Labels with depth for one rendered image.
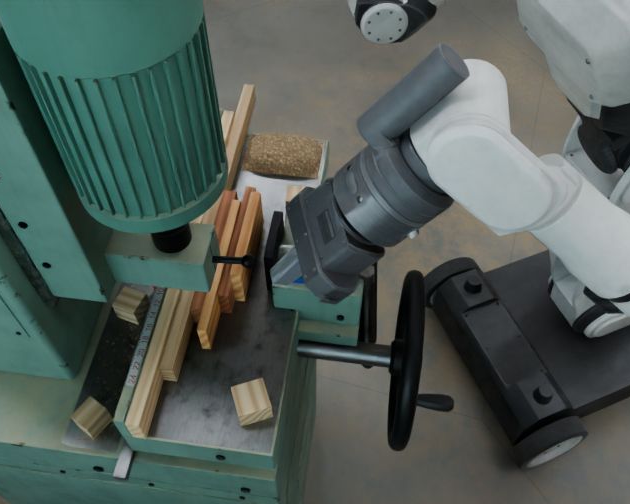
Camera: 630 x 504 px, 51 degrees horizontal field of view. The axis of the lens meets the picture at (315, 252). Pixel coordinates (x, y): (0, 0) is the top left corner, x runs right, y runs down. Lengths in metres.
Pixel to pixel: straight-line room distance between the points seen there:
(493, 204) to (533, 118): 2.21
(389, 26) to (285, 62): 1.74
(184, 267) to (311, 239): 0.30
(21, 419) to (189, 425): 0.30
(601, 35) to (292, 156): 0.54
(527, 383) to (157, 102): 1.37
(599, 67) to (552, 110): 1.87
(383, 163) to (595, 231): 0.19
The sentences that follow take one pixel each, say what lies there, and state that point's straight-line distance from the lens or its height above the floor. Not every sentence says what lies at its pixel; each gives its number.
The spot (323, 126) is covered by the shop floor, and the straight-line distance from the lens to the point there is 2.58.
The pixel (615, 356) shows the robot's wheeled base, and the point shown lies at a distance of 1.98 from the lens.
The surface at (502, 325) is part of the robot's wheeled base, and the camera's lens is 1.89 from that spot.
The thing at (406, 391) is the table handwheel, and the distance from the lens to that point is 0.96.
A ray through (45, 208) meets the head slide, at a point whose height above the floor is 1.20.
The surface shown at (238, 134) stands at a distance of 1.21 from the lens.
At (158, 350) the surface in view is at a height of 0.95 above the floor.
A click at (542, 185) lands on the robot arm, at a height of 1.40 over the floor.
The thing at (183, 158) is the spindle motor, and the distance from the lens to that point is 0.69.
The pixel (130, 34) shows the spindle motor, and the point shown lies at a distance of 0.58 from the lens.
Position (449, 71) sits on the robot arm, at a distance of 0.53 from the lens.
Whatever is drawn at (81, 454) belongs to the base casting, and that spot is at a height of 0.80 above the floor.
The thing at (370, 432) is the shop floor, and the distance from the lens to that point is 1.91.
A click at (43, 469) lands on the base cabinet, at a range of 1.24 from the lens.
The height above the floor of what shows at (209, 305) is 0.96.
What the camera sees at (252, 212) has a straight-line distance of 1.04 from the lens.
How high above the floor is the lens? 1.78
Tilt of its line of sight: 55 degrees down
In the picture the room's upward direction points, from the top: straight up
